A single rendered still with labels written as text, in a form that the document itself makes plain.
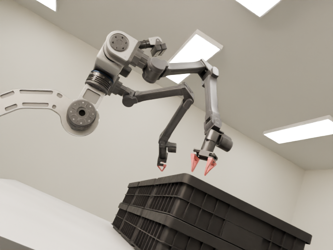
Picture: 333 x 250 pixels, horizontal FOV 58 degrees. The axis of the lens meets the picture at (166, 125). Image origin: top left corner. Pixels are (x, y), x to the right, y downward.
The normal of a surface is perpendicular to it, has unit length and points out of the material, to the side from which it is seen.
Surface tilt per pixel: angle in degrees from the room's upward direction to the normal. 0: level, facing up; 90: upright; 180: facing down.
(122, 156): 90
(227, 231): 90
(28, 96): 90
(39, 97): 90
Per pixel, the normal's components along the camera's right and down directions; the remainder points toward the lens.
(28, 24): 0.34, -0.18
